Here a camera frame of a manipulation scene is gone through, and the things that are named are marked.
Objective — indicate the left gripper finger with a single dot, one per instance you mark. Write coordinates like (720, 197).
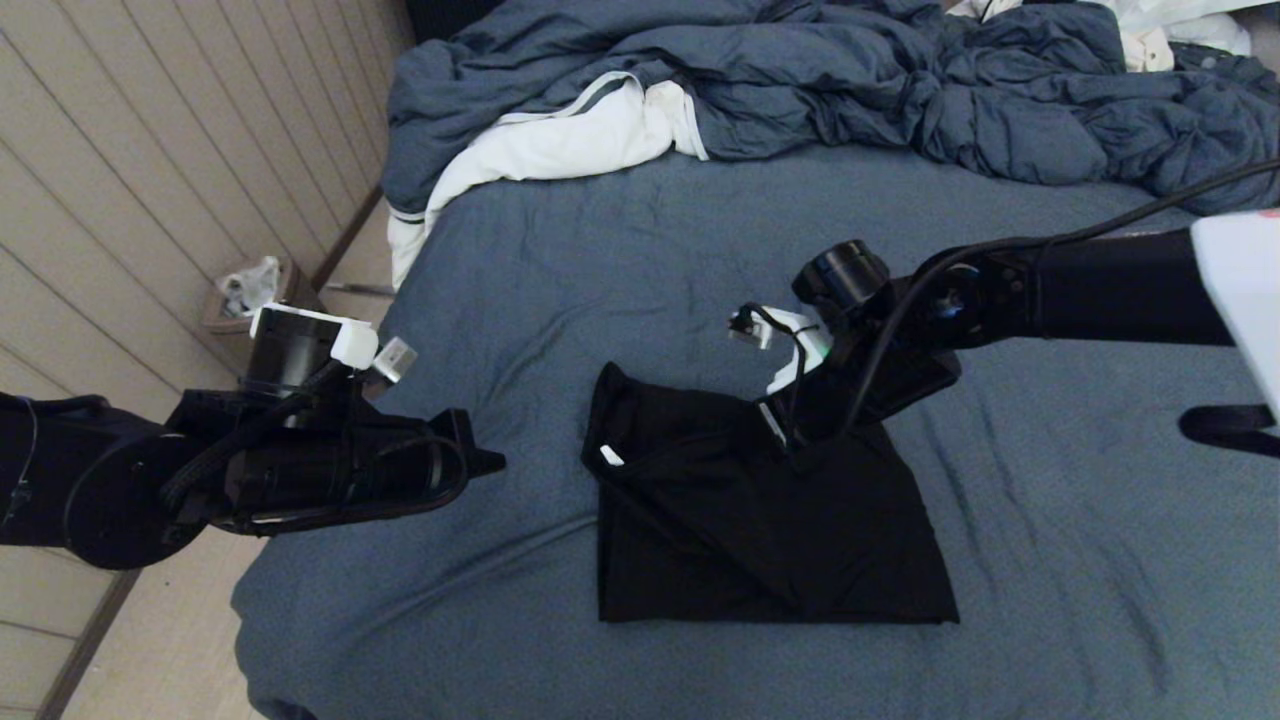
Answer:
(488, 459)
(486, 470)

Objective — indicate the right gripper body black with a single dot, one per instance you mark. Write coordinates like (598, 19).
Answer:
(880, 385)

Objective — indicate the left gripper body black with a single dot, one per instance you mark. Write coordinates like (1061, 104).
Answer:
(340, 470)

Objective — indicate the black moon print T-shirt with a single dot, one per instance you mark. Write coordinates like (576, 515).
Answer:
(750, 530)

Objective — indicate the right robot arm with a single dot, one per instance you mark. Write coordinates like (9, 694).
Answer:
(1100, 290)

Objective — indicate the brown trash bin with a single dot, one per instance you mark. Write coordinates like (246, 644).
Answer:
(230, 322)

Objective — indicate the clear plastic bin liner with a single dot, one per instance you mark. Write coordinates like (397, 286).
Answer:
(250, 288)

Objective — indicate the blue bed sheet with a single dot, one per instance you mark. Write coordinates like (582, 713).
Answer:
(1050, 550)

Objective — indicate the crumpled blue duvet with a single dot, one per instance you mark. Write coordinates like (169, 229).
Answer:
(800, 80)

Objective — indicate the white blanket grey stripe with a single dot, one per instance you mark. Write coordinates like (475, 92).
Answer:
(560, 145)

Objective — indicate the black headboard panel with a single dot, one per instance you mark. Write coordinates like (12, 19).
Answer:
(440, 18)

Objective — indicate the right motor cylinder white bracket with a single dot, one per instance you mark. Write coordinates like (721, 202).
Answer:
(845, 275)

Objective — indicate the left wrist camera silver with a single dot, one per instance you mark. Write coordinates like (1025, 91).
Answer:
(395, 360)

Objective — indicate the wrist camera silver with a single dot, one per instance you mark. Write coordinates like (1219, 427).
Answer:
(395, 360)
(748, 328)

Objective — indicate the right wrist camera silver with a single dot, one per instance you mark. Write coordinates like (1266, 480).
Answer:
(748, 328)

